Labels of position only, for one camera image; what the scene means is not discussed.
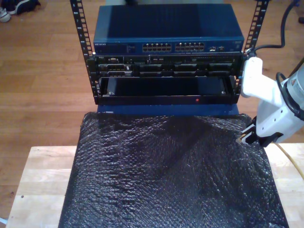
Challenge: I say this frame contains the black bubble-wrap mat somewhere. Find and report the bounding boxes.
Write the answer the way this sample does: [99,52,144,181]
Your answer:
[58,112,289,228]

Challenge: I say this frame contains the blue base board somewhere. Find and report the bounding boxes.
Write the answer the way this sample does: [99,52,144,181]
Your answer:
[96,104,240,117]

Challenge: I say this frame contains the black Dell server unit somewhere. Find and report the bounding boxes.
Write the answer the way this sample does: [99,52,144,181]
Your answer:
[86,55,250,78]

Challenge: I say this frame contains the black empty rack tray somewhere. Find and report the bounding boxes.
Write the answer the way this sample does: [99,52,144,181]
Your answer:
[95,76,239,106]

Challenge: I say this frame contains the black perforated rack frame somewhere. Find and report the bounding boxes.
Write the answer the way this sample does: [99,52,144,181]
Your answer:
[69,0,271,106]

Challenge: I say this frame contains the white sneaker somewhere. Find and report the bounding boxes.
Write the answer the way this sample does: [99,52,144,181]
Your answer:
[0,7,12,23]

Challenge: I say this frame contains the dark blue shoe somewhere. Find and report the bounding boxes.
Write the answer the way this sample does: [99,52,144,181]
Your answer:
[6,0,41,15]

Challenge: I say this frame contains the blue Netgear network switch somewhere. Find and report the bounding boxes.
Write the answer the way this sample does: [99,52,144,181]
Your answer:
[93,4,245,56]

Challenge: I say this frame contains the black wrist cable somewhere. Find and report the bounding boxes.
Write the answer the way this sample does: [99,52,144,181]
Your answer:
[275,72,300,117]

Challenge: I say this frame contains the yellow network cable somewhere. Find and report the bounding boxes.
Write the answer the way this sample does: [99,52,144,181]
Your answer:
[237,137,304,181]

